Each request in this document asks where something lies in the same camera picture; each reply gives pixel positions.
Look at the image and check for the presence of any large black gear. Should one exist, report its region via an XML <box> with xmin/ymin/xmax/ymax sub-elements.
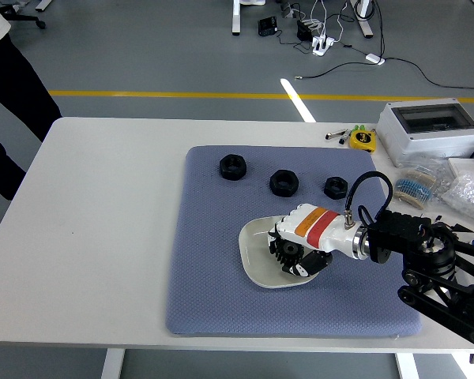
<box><xmin>269</xmin><ymin>235</ymin><xmax>306</xmax><ymax>274</ymax></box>

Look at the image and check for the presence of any long black floor cable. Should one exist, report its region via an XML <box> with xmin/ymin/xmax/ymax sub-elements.
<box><xmin>294</xmin><ymin>54</ymin><xmax>474</xmax><ymax>94</ymax></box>

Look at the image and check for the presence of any white flat box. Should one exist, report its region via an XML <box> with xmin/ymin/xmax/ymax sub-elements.
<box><xmin>446</xmin><ymin>157</ymin><xmax>474</xmax><ymax>179</ymax></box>

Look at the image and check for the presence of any clear plastic parts bag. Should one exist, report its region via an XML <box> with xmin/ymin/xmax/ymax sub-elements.
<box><xmin>438</xmin><ymin>172</ymin><xmax>474</xmax><ymax>222</ymax></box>

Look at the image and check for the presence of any white desk leg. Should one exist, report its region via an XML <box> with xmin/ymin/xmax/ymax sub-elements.
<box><xmin>231</xmin><ymin>0</ymin><xmax>243</xmax><ymax>37</ymax></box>
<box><xmin>349</xmin><ymin>0</ymin><xmax>377</xmax><ymax>39</ymax></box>

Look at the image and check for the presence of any bag of blue resistors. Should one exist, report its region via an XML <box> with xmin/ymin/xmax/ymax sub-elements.
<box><xmin>391</xmin><ymin>165</ymin><xmax>438</xmax><ymax>211</ymax></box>

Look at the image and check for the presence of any black charger box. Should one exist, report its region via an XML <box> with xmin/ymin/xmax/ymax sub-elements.
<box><xmin>295</xmin><ymin>20</ymin><xmax>315</xmax><ymax>42</ymax></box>

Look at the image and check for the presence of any black power adapter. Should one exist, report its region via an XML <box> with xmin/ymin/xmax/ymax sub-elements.
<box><xmin>257</xmin><ymin>17</ymin><xmax>279</xmax><ymax>38</ymax></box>

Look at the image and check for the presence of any white electrical enclosure box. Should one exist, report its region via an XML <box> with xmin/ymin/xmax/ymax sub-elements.
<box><xmin>374</xmin><ymin>97</ymin><xmax>474</xmax><ymax>168</ymax></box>

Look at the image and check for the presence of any small black hex nut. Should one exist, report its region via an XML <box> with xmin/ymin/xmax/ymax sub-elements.
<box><xmin>323</xmin><ymin>176</ymin><xmax>349</xmax><ymax>201</ymax></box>

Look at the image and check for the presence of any blue-grey quilted mat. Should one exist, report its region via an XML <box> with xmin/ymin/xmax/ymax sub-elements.
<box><xmin>164</xmin><ymin>144</ymin><xmax>423</xmax><ymax>338</ymax></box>

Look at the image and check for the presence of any white square plate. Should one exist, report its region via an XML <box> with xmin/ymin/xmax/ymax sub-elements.
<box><xmin>238</xmin><ymin>215</ymin><xmax>322</xmax><ymax>290</ymax></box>

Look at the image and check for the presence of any black office chair base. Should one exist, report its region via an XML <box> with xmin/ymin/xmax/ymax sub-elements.
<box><xmin>0</xmin><ymin>0</ymin><xmax>47</xmax><ymax>30</ymax></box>

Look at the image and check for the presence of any yellow tape measure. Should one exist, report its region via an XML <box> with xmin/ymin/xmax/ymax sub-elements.
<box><xmin>348</xmin><ymin>129</ymin><xmax>377</xmax><ymax>154</ymax></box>

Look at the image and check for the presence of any medium black hex nut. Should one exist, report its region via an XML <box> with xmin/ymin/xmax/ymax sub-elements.
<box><xmin>269</xmin><ymin>169</ymin><xmax>300</xmax><ymax>197</ymax></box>

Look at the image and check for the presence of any person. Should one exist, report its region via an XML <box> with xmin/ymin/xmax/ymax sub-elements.
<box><xmin>0</xmin><ymin>0</ymin><xmax>63</xmax><ymax>201</ymax></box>

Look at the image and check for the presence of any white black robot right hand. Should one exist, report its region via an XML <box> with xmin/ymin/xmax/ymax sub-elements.
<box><xmin>267</xmin><ymin>203</ymin><xmax>360</xmax><ymax>278</ymax></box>

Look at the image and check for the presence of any white table leg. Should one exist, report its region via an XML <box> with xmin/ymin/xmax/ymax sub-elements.
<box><xmin>393</xmin><ymin>351</ymin><xmax>420</xmax><ymax>379</ymax></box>
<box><xmin>100</xmin><ymin>349</ymin><xmax>126</xmax><ymax>379</ymax></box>

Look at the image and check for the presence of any large black hex nut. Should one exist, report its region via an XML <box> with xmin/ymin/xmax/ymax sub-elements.
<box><xmin>219</xmin><ymin>153</ymin><xmax>248</xmax><ymax>182</ymax></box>

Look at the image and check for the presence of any white power strip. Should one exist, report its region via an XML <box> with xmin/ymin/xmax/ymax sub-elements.
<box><xmin>311</xmin><ymin>35</ymin><xmax>337</xmax><ymax>57</ymax></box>

